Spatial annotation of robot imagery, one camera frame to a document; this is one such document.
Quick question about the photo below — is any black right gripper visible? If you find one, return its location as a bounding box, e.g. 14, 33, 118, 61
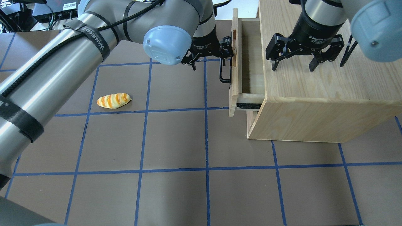
266, 12, 344, 72

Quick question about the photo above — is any light wooden cabinet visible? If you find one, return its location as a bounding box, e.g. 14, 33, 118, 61
247, 0, 402, 143

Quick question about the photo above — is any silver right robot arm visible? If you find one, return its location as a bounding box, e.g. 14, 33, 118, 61
265, 0, 402, 72

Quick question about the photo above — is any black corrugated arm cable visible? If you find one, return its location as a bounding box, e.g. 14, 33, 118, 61
0, 0, 164, 98

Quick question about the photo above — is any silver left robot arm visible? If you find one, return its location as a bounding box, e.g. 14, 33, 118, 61
1, 0, 234, 189

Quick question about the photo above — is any black electronics on desk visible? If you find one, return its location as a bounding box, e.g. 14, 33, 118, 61
0, 0, 81, 33

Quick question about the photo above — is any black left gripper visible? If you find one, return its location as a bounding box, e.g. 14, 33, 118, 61
181, 27, 234, 71

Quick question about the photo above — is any wooden drawer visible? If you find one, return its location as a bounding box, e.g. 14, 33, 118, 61
229, 8, 265, 117

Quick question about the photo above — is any striped toy bread loaf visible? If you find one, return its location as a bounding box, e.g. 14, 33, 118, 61
96, 93, 132, 109

